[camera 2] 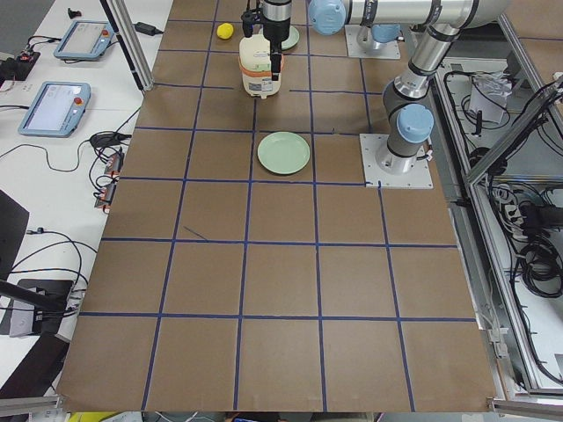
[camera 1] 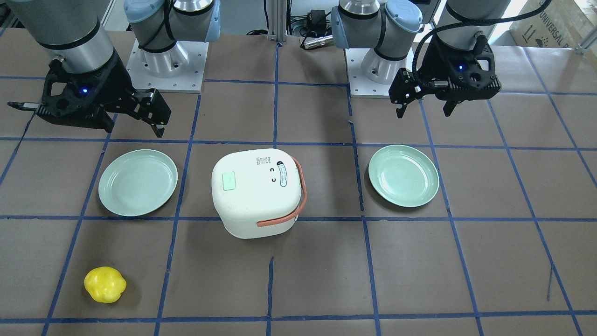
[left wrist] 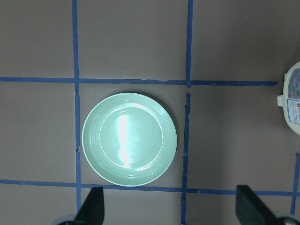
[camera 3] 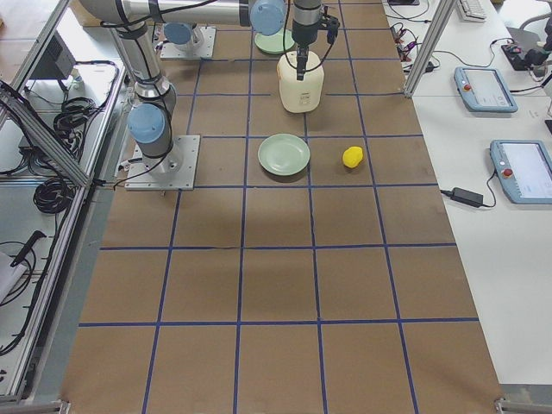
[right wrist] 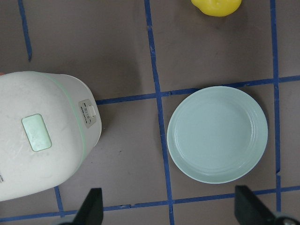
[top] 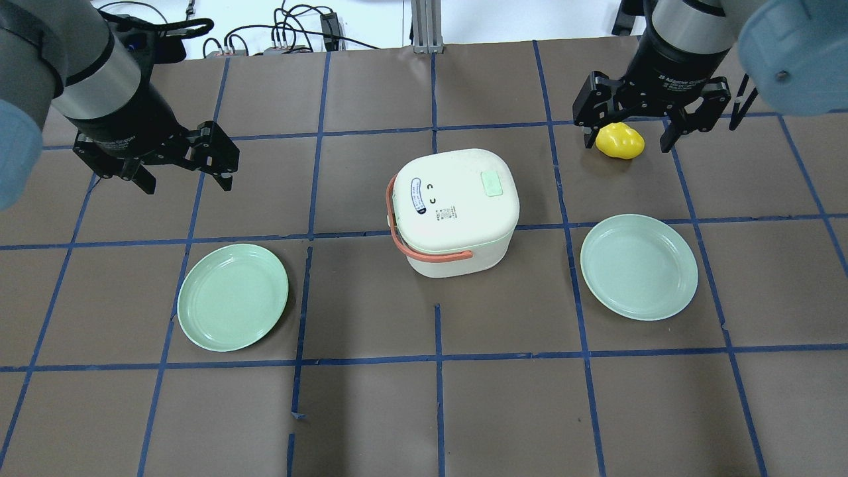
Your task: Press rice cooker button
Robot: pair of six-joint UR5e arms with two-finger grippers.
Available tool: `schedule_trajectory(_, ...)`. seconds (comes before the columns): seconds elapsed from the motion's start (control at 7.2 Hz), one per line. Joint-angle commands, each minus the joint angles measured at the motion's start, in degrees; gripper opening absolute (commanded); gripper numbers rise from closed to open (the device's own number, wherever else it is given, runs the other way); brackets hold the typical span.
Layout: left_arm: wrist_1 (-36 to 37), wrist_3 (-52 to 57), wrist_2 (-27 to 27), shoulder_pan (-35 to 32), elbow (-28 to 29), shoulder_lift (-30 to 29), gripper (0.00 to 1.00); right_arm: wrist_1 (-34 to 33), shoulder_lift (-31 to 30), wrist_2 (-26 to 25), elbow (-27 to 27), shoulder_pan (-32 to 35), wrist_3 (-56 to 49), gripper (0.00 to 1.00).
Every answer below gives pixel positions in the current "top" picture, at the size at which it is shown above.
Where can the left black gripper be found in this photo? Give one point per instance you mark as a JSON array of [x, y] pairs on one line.
[[130, 122]]

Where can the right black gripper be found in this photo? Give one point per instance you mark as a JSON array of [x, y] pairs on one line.
[[666, 66]]

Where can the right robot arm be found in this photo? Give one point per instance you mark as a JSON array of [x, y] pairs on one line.
[[790, 54]]

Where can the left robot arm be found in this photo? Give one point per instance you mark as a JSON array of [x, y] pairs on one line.
[[95, 69]]

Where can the white rice cooker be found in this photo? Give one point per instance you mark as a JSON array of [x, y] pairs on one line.
[[453, 213]]

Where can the yellow lemon toy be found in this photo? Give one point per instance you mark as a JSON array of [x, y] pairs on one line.
[[620, 141]]

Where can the left green plate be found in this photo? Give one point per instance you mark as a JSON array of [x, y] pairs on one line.
[[232, 297]]

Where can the green plate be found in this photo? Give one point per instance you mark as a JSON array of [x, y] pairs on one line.
[[639, 267], [232, 297]]

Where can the right green plate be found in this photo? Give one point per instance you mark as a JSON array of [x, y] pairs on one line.
[[639, 267]]

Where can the black power adapter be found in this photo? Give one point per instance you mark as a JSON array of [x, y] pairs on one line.
[[331, 31]]

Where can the aluminium frame post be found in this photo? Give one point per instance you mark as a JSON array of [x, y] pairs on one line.
[[426, 25]]

